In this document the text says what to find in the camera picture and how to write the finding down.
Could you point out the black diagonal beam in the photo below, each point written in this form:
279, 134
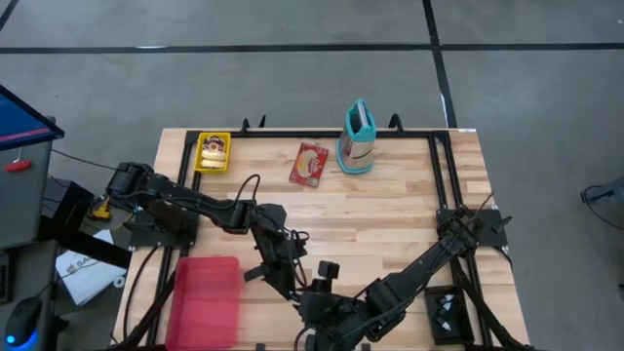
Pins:
88, 246

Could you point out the black metal table frame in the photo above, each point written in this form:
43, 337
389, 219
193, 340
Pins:
317, 133

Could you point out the black computer mouse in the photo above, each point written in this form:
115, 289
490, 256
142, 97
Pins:
23, 322

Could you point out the teal metal box grater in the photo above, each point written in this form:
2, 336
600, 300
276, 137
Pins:
358, 153

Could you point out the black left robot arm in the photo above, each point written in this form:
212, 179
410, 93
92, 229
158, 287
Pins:
195, 205

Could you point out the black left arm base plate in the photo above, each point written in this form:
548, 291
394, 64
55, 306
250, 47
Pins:
146, 239

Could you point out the yellow plastic basket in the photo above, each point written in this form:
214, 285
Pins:
210, 170

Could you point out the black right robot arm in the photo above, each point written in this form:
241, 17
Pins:
414, 268

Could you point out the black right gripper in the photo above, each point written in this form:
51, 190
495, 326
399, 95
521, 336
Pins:
336, 317

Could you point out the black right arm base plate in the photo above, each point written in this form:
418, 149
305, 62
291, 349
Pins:
492, 239

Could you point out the white tape roll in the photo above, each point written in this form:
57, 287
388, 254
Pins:
115, 282

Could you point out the white printed cardboard box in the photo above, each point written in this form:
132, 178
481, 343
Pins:
83, 275

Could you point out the red plastic tray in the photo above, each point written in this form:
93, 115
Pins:
205, 307

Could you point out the blue monitor screen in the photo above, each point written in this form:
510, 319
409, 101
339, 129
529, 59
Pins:
19, 122

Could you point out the red snack packet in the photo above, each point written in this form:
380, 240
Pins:
309, 166

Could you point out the black plastic tray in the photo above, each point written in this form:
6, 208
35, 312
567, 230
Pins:
463, 317

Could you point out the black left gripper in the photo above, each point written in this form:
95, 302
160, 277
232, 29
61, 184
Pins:
285, 270

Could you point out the black box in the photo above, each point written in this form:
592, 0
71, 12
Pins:
63, 195

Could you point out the dark grey stand foot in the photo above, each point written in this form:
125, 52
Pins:
612, 190

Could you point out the black arched table clamp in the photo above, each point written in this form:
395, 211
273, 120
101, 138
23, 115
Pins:
396, 117

